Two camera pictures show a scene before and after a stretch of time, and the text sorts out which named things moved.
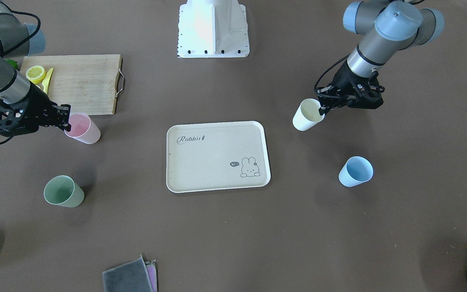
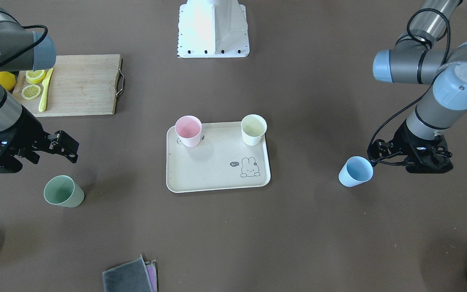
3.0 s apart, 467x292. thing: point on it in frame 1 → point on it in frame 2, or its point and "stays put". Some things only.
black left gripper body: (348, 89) → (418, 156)
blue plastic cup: (356, 170) stays put
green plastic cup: (61, 190) stays put
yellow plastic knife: (46, 82) stays put
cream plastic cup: (307, 114) → (253, 127)
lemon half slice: (36, 74) stays put
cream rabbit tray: (217, 156) stays put
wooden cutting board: (90, 84) stays put
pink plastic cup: (82, 129) → (189, 129)
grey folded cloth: (137, 275) stays put
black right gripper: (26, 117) → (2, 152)
